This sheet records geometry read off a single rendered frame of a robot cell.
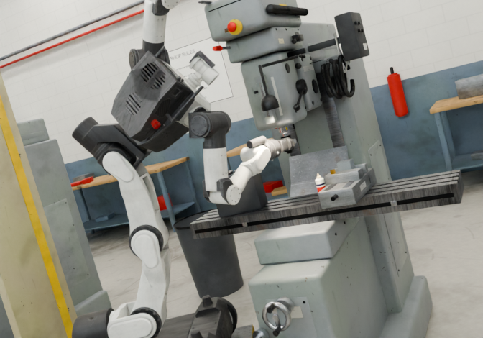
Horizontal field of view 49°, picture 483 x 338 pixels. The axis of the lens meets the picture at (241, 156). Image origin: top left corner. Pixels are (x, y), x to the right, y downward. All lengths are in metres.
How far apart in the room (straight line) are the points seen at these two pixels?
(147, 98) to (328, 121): 1.07
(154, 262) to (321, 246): 0.68
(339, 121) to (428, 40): 3.84
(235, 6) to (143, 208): 0.90
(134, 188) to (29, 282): 1.41
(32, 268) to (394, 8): 4.79
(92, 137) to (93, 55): 6.26
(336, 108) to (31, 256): 1.97
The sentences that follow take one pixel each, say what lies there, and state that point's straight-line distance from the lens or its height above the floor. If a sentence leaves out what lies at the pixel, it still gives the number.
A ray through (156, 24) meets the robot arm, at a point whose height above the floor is 1.84.
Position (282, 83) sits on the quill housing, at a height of 1.49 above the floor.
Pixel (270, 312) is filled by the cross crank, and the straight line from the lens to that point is 2.04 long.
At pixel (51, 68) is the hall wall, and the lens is 9.02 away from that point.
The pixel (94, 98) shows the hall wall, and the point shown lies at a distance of 8.50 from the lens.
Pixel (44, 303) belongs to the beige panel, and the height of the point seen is 0.60.
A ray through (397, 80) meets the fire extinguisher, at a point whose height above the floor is 1.22.
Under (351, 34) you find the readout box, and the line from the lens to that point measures 2.50.
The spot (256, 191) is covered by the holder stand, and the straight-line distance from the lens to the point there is 2.48.
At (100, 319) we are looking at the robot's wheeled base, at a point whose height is 0.74.
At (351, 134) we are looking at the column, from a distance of 2.71.
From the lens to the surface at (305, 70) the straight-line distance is 2.50.
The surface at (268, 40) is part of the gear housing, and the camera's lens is 2.27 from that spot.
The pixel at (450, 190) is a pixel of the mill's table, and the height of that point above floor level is 0.93.
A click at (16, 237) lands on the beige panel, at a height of 1.04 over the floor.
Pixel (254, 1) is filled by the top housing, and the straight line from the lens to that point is 2.19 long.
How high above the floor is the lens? 1.47
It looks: 6 degrees down
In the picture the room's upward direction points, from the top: 15 degrees counter-clockwise
